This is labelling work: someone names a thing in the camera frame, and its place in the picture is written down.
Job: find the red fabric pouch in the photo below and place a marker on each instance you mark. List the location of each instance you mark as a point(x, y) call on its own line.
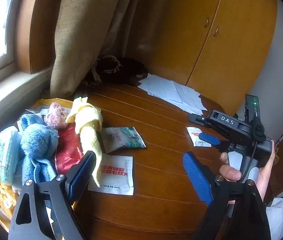
point(69, 151)

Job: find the dark fringed scarf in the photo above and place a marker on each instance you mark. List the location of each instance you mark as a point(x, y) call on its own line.
point(115, 70)

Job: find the yellow cloth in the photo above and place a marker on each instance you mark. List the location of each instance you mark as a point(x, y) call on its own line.
point(88, 124)

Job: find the pink fluffy cloth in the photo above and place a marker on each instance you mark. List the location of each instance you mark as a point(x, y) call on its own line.
point(56, 116)

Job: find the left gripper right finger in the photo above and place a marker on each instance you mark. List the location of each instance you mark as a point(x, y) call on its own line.
point(201, 177)

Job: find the landscape print packet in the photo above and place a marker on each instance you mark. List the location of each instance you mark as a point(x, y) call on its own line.
point(114, 138)

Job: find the beige curtain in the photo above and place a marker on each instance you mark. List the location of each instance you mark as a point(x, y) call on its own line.
point(87, 29)

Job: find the stack of white papers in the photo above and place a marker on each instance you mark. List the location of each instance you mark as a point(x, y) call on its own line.
point(183, 97)

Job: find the right hand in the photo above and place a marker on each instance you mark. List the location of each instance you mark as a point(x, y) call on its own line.
point(233, 175)

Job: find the small white packet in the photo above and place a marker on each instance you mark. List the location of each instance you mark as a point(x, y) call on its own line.
point(194, 133)

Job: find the white packet red text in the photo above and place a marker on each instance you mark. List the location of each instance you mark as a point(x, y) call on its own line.
point(116, 176)

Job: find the teal mask packet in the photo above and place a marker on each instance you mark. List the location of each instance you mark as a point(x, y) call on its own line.
point(9, 150)

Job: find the yellow shallow box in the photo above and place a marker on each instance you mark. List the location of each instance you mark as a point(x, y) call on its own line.
point(9, 193)

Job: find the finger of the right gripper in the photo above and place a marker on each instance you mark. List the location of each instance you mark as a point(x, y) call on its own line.
point(214, 141)

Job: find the wooden wardrobe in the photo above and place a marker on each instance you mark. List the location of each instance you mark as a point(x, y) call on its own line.
point(217, 47)

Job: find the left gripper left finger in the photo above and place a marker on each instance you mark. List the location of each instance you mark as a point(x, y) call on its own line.
point(78, 177)

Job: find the blue terry towel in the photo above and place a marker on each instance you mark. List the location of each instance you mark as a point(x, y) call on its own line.
point(38, 143)

